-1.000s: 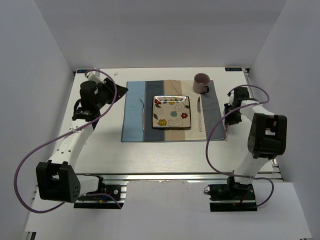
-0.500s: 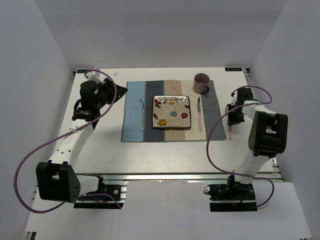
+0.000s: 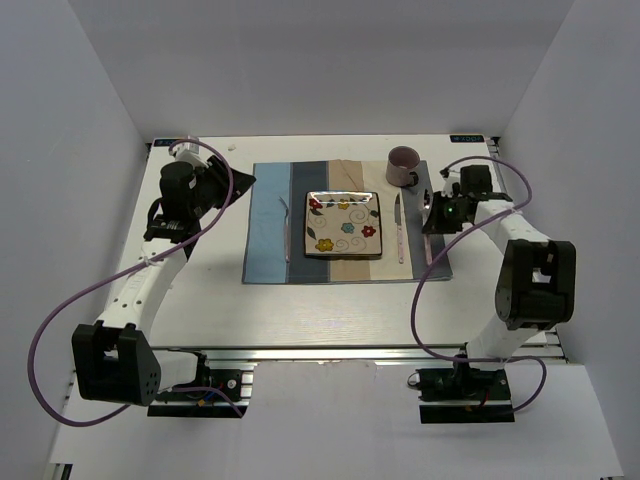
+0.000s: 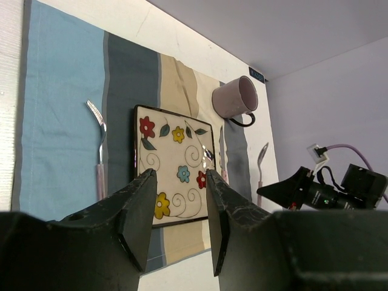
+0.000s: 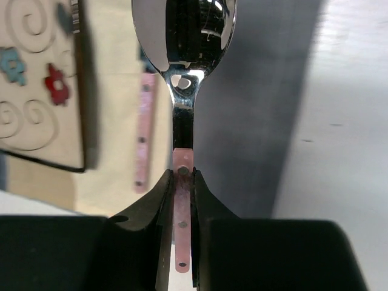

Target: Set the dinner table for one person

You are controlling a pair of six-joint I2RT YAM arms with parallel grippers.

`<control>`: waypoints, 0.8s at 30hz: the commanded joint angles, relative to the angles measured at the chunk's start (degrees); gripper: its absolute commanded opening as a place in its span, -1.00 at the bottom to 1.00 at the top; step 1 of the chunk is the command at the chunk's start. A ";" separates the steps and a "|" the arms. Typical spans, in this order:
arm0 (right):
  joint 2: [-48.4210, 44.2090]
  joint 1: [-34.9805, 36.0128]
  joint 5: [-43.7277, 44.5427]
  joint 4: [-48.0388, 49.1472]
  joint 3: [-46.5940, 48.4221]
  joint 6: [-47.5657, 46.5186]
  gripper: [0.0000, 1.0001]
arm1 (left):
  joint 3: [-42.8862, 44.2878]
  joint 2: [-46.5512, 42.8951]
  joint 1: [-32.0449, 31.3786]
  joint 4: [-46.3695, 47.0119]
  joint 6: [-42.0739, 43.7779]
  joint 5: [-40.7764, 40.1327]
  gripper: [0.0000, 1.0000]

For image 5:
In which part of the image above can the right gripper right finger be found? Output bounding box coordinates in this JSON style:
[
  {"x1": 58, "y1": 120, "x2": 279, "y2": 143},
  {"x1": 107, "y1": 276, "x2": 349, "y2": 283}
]
[{"x1": 192, "y1": 170, "x2": 367, "y2": 290}]

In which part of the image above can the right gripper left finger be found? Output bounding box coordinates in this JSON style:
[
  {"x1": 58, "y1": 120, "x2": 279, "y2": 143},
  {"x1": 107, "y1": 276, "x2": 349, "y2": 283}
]
[{"x1": 1, "y1": 170, "x2": 173, "y2": 290}]

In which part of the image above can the striped cloth placemat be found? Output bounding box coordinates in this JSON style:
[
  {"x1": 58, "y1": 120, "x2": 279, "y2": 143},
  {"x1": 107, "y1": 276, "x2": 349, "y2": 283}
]
[{"x1": 6, "y1": 1, "x2": 321, "y2": 216}]

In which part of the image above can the square floral plate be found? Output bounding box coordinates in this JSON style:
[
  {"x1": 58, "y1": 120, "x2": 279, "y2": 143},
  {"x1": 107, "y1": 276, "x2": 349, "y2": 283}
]
[{"x1": 1, "y1": 1, "x2": 87, "y2": 173}]

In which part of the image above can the pink handled knife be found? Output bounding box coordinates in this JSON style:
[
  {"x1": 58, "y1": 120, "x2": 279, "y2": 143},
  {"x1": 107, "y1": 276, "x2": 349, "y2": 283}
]
[{"x1": 135, "y1": 48, "x2": 158, "y2": 193}]

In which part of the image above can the pink handled spoon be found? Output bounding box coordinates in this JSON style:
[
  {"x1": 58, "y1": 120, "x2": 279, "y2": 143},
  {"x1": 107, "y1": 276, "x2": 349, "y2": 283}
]
[{"x1": 132, "y1": 0, "x2": 237, "y2": 273}]

